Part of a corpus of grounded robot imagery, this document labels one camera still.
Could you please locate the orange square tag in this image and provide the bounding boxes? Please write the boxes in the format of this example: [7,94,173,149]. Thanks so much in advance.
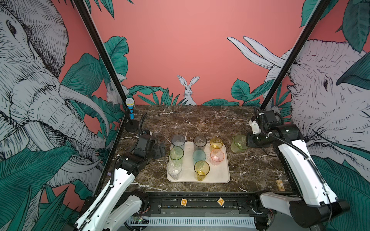
[181,198,188,207]

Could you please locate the clear tall glass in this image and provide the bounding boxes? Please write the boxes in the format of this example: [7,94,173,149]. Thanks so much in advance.
[167,161,183,181]

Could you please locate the right black frame post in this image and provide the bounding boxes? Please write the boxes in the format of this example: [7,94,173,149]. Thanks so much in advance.
[260,0,330,111]

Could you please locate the beige rectangular tray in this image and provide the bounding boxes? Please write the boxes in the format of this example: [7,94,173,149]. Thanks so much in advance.
[167,142,230,183]

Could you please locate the dark smoky tall glass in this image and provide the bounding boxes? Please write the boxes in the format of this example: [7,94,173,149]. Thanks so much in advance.
[193,135,207,151]

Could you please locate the grey-blue translucent glass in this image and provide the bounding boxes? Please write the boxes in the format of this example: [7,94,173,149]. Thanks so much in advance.
[172,135,186,150]

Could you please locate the left black frame post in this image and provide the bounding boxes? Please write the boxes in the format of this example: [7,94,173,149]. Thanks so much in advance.
[73,0,128,111]

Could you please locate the pink short glass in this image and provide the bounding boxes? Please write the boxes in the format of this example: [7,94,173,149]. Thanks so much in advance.
[210,149,225,166]

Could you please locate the light green translucent glass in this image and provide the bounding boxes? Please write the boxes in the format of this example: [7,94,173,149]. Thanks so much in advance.
[169,147,184,166]

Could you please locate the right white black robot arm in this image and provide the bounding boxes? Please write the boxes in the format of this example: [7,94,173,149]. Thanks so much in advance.
[247,121,350,228]

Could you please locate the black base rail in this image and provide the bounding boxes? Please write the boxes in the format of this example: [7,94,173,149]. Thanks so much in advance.
[135,192,277,217]

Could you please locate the yellow tall glass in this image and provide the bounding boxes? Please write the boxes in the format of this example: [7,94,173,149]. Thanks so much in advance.
[194,160,210,182]

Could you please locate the black frame post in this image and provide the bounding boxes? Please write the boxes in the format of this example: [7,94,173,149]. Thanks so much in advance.
[73,0,128,111]
[260,0,330,111]

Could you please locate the teal frosted glass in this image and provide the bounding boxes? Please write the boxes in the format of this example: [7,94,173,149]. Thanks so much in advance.
[192,150,207,163]

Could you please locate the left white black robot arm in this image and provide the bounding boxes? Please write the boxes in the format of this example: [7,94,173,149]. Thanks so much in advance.
[74,143,165,231]

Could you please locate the amber short glass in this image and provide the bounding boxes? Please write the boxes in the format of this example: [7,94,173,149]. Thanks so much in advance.
[210,137,224,150]

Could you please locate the small tan block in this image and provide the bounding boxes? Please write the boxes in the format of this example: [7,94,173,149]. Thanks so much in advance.
[276,180,285,192]

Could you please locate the green short glass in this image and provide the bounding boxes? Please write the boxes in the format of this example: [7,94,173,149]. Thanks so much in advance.
[231,135,248,153]

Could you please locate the toy microphone on black stand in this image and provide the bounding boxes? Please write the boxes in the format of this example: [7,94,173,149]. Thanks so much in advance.
[125,98,139,132]

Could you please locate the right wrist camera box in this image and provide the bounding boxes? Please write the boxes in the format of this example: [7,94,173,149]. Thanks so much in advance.
[249,107,285,135]

